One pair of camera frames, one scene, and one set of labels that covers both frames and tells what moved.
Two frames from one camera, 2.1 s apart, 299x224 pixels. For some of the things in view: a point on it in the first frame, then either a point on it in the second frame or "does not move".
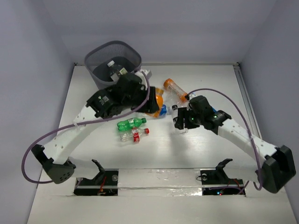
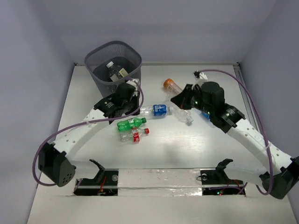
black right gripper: [183, 113] to [181, 100]
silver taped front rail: [159, 182] does not move
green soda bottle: [130, 123] does not move
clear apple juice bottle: [117, 68] does not move
